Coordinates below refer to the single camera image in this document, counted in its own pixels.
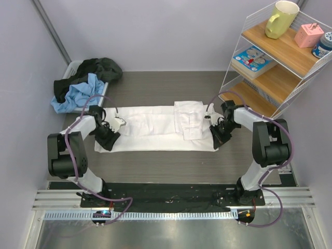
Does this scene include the aluminium rail frame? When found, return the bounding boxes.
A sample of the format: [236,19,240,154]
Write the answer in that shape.
[24,155,325,249]

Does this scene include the pink cube box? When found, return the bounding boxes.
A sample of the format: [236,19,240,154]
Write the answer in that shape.
[294,23,324,48]

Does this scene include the white slotted cable duct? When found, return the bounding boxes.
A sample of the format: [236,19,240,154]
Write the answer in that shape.
[44,210,238,221]

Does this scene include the yellow green mug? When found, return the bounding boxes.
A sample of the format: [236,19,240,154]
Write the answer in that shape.
[265,1,300,39]

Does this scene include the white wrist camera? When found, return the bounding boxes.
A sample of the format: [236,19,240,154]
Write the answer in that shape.
[108,116,127,133]
[204,103,224,126]

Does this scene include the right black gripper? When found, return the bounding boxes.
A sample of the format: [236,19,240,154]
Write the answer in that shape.
[210,120,240,149]

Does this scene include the white long sleeve shirt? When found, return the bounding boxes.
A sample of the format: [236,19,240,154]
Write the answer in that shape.
[106,101,216,153]

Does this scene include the grey plastic basket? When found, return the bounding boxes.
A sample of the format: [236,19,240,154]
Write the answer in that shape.
[63,60,109,113]

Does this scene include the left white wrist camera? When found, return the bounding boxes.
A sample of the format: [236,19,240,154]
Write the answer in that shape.
[108,116,127,133]

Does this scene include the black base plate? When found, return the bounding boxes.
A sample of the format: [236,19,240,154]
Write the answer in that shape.
[80,183,265,213]

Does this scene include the black shirt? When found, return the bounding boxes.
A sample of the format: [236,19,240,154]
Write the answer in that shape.
[53,58,123,103]

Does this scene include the blue white tin can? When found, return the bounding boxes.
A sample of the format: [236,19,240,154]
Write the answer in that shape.
[311,32,332,59]

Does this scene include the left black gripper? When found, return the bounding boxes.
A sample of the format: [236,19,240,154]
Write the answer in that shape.
[91,123,120,151]

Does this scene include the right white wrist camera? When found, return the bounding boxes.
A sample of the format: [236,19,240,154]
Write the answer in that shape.
[204,103,224,126]

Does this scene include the blue white book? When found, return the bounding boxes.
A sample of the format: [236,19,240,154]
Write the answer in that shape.
[231,46,277,79]

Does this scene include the white wire wooden shelf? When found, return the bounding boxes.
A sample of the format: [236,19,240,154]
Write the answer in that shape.
[219,4,331,118]

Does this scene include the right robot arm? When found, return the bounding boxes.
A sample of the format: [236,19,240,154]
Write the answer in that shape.
[204,101,292,205]

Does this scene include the light blue shirt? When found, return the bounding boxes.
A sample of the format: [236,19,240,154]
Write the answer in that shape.
[50,73,105,114]

